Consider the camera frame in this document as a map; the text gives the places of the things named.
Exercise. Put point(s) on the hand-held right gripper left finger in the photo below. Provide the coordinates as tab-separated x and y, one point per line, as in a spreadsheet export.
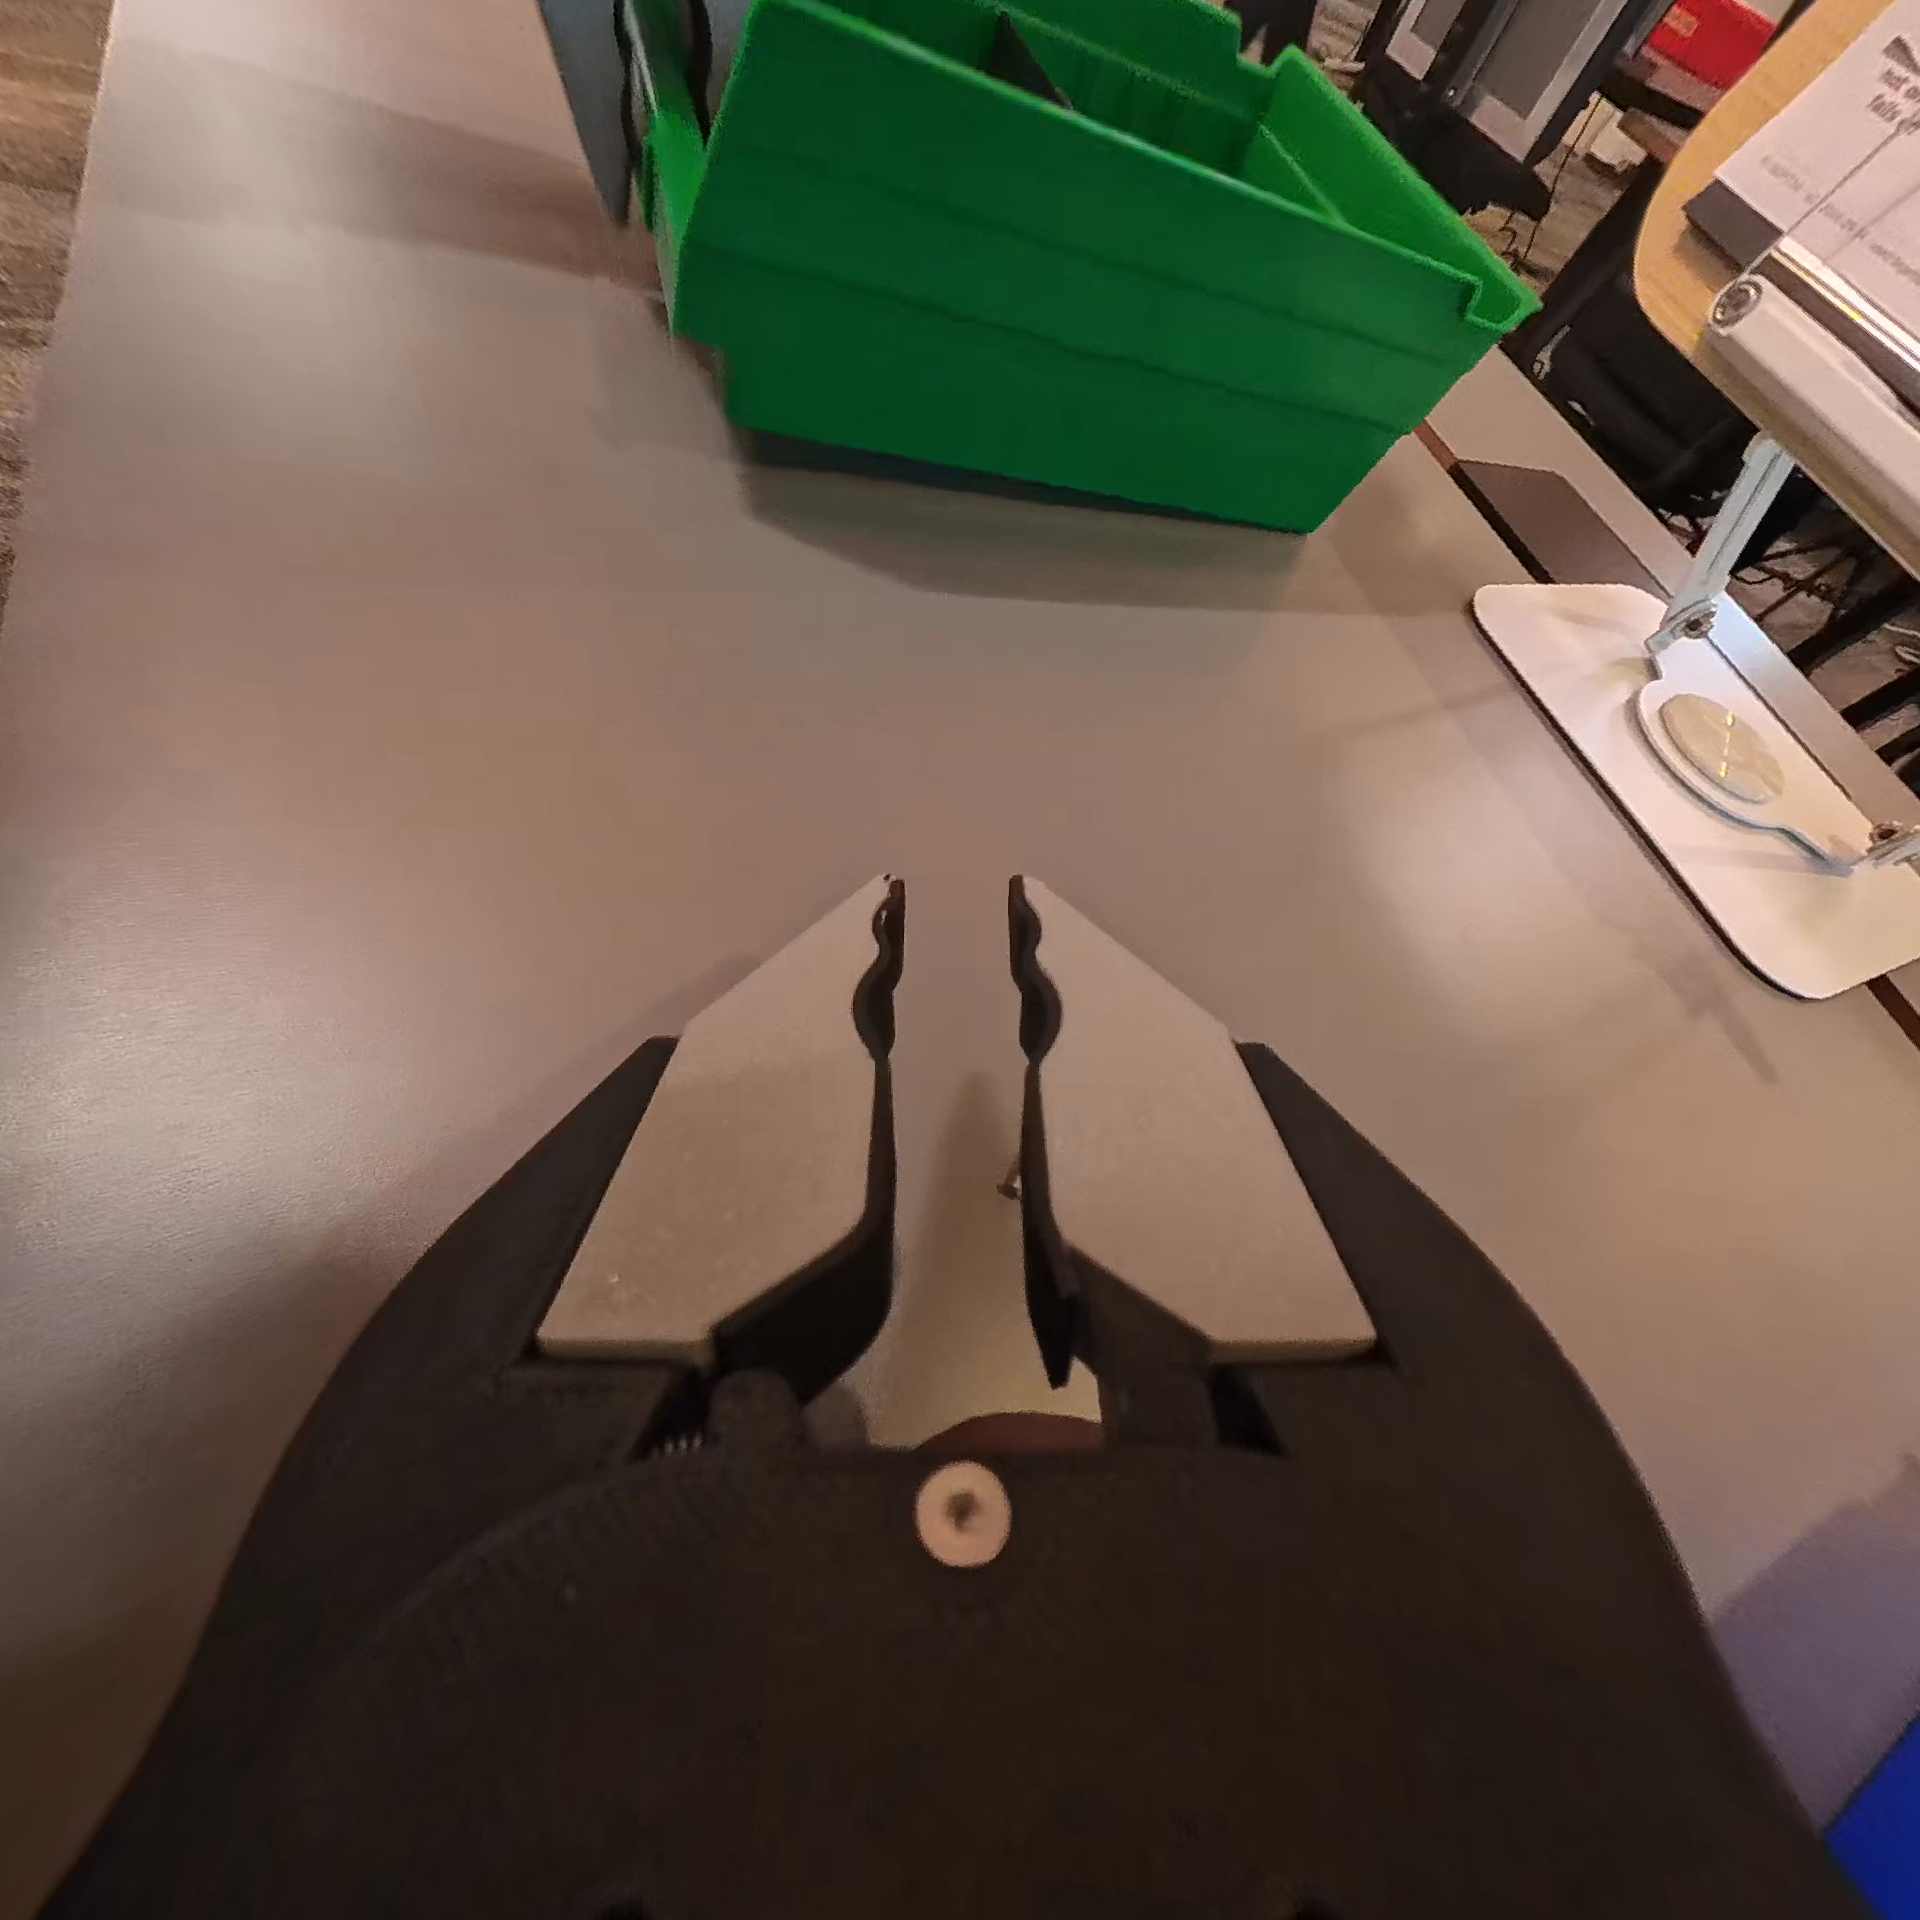
721	1184

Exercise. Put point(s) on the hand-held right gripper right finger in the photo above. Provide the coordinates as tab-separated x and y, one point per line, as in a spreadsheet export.
1185	1200

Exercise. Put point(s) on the blue plastic bin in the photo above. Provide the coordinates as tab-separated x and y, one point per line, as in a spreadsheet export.
1882	1828

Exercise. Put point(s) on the grey desk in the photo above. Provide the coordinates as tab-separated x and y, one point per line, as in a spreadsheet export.
450	750

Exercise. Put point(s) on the white document stand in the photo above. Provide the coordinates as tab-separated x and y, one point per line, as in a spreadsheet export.
1589	661

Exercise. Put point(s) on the dark brown flat pad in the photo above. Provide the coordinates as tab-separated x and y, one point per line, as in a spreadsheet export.
1560	517

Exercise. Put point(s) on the green plastic bin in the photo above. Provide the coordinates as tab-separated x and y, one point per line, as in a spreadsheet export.
1050	329

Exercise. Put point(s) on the grey container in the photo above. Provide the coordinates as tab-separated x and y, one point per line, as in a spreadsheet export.
586	105

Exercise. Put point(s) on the grey framed board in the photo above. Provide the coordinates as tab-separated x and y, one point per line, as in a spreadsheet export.
1501	67

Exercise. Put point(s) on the white instruction sheet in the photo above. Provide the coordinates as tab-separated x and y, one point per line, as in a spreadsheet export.
1846	164

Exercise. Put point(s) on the red box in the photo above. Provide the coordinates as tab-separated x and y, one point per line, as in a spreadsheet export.
1717	29

